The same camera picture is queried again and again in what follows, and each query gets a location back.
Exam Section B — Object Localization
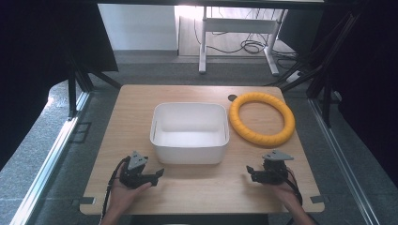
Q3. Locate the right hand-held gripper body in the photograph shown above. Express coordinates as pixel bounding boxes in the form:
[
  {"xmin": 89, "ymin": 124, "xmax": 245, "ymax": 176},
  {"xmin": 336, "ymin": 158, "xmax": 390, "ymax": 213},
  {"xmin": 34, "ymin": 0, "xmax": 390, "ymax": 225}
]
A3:
[{"xmin": 255, "ymin": 149, "xmax": 296, "ymax": 186}]

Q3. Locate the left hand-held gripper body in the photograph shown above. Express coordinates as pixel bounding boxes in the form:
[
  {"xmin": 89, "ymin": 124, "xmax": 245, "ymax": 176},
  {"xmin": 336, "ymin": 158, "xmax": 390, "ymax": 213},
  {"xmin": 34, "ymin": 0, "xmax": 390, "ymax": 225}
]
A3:
[{"xmin": 119, "ymin": 150, "xmax": 160, "ymax": 190}]

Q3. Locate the white plastic storage bin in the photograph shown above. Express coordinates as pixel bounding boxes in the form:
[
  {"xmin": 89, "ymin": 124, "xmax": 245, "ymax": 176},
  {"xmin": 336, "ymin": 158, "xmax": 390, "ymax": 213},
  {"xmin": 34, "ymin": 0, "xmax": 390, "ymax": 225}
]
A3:
[{"xmin": 149, "ymin": 101, "xmax": 231, "ymax": 166}]

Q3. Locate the yellow ring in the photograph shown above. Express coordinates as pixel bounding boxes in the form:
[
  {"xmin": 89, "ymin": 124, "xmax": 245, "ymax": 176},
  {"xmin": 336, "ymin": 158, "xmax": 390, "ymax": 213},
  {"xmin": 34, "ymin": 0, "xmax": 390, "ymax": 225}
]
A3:
[{"xmin": 228, "ymin": 91, "xmax": 297, "ymax": 149}]

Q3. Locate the person's right hand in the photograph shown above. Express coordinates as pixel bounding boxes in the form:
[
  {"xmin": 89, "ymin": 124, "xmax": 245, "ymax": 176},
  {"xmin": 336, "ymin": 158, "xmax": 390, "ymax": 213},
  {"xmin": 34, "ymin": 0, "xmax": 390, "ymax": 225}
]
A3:
[{"xmin": 265, "ymin": 182, "xmax": 303, "ymax": 211}]

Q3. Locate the person's left hand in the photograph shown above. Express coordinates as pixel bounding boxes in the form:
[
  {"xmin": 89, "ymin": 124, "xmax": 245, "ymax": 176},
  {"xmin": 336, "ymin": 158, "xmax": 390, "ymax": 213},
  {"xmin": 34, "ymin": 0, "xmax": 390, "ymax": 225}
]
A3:
[{"xmin": 109, "ymin": 162, "xmax": 153, "ymax": 218}]

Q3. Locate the white power strip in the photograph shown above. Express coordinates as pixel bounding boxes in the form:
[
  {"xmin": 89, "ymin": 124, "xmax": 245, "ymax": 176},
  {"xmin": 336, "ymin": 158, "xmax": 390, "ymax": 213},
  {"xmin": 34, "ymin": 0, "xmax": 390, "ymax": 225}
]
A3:
[{"xmin": 285, "ymin": 70, "xmax": 305, "ymax": 84}]

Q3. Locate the black metal stand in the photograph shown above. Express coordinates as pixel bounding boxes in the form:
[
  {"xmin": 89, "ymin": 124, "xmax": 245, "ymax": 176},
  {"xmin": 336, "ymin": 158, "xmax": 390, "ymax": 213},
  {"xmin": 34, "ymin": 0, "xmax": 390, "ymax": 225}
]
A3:
[
  {"xmin": 264, "ymin": 12, "xmax": 360, "ymax": 128},
  {"xmin": 66, "ymin": 54, "xmax": 123, "ymax": 120}
]

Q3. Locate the black curtain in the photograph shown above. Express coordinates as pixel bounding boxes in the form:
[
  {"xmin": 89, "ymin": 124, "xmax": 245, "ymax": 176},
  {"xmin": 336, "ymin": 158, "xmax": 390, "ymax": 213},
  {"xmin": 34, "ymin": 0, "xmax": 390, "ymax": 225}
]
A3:
[
  {"xmin": 277, "ymin": 0, "xmax": 398, "ymax": 188},
  {"xmin": 0, "ymin": 0, "xmax": 119, "ymax": 172}
]

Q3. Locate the black red right gripper cable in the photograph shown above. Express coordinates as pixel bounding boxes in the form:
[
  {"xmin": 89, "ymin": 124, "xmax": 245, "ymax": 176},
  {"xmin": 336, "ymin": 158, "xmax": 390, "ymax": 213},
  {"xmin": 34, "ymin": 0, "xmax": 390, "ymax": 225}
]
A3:
[{"xmin": 284, "ymin": 168, "xmax": 304, "ymax": 206}]

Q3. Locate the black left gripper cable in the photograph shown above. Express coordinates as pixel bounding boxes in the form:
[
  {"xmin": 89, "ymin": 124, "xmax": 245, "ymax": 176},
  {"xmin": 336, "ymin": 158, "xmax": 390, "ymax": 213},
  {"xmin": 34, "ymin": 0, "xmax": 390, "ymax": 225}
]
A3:
[{"xmin": 99, "ymin": 156, "xmax": 130, "ymax": 223}]

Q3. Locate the aluminium rail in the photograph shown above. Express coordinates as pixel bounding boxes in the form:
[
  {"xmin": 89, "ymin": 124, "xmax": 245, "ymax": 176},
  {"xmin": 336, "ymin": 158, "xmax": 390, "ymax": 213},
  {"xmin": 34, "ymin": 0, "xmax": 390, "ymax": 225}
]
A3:
[
  {"xmin": 307, "ymin": 97, "xmax": 381, "ymax": 225},
  {"xmin": 8, "ymin": 91, "xmax": 92, "ymax": 225}
]

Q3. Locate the black floor cable bundle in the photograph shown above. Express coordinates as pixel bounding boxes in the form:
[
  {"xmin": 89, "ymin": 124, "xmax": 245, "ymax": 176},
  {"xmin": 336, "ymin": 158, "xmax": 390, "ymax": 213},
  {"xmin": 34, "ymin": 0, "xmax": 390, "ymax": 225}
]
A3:
[{"xmin": 192, "ymin": 7, "xmax": 299, "ymax": 68}]

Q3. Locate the white desk frame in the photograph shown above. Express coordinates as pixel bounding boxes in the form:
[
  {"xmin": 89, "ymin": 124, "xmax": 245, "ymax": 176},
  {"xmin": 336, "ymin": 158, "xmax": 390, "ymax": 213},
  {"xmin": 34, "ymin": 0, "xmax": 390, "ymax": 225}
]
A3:
[{"xmin": 198, "ymin": 6, "xmax": 288, "ymax": 77}]

